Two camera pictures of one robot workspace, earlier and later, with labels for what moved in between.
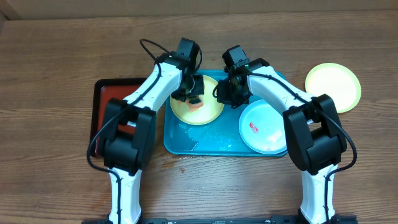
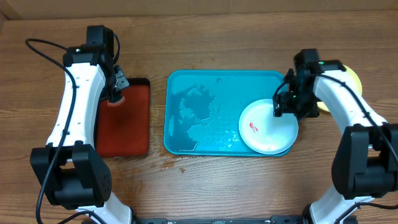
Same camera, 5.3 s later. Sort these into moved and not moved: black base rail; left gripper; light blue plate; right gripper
Moved: right gripper; left gripper
Not moved: light blue plate; black base rail
